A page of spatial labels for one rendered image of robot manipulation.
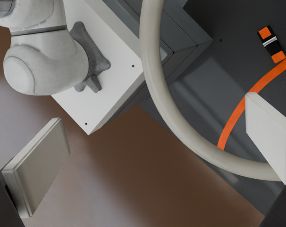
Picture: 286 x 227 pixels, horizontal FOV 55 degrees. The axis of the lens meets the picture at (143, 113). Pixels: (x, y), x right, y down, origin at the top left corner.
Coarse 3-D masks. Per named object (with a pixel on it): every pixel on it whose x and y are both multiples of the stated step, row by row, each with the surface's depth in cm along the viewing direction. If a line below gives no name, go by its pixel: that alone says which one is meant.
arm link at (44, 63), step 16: (48, 32) 72; (64, 32) 76; (16, 48) 70; (32, 48) 71; (48, 48) 72; (64, 48) 76; (80, 48) 84; (16, 64) 69; (32, 64) 69; (48, 64) 71; (64, 64) 76; (80, 64) 82; (16, 80) 72; (32, 80) 70; (48, 80) 73; (64, 80) 77; (80, 80) 86
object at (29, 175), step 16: (48, 128) 18; (32, 144) 16; (48, 144) 17; (64, 144) 20; (16, 160) 14; (32, 160) 15; (48, 160) 17; (64, 160) 19; (16, 176) 13; (32, 176) 15; (48, 176) 17; (16, 192) 14; (32, 192) 15; (16, 208) 14; (32, 208) 14
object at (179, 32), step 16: (112, 0) 95; (128, 0) 102; (176, 0) 162; (128, 16) 94; (176, 16) 137; (160, 32) 102; (176, 32) 117; (192, 32) 136; (160, 48) 92; (176, 48) 102; (192, 48) 121; (176, 64) 125; (144, 80) 99; (144, 96) 132
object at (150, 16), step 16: (144, 0) 38; (160, 0) 38; (144, 16) 38; (160, 16) 39; (144, 32) 39; (144, 48) 40; (144, 64) 41; (160, 64) 41; (160, 80) 42; (160, 96) 42; (160, 112) 44; (176, 112) 44; (176, 128) 44; (192, 128) 45; (192, 144) 45; (208, 144) 46; (208, 160) 46; (224, 160) 46; (240, 160) 47; (256, 176) 47; (272, 176) 46
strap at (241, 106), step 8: (280, 64) 148; (272, 72) 151; (280, 72) 149; (264, 80) 154; (256, 88) 157; (240, 104) 163; (240, 112) 164; (232, 120) 168; (224, 128) 172; (224, 136) 173; (224, 144) 175
